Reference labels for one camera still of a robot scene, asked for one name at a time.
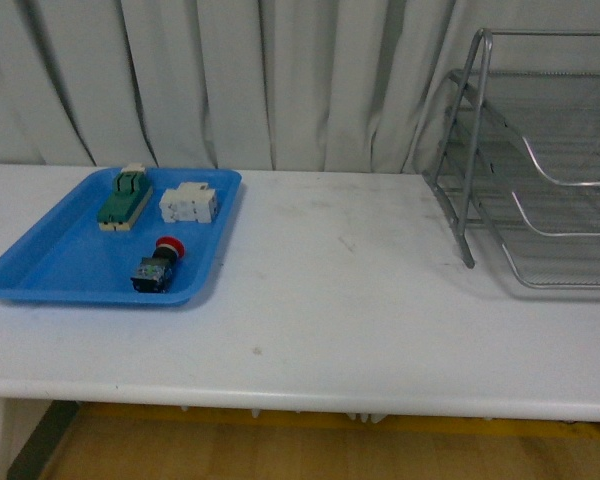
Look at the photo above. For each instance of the red emergency stop button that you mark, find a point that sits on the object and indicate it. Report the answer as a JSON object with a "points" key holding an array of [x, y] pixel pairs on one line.
{"points": [[154, 274]]}

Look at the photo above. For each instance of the silver mesh paper rack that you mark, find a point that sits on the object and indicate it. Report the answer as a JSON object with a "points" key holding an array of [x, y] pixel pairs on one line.
{"points": [[520, 154]]}

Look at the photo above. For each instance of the white circuit breaker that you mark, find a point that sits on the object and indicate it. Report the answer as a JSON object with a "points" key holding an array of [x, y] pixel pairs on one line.
{"points": [[189, 202]]}

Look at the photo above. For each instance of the white curtain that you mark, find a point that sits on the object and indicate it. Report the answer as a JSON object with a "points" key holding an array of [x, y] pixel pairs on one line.
{"points": [[355, 86]]}

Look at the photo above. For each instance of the blue plastic tray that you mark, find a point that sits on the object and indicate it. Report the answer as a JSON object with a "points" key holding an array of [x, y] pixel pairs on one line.
{"points": [[66, 258]]}

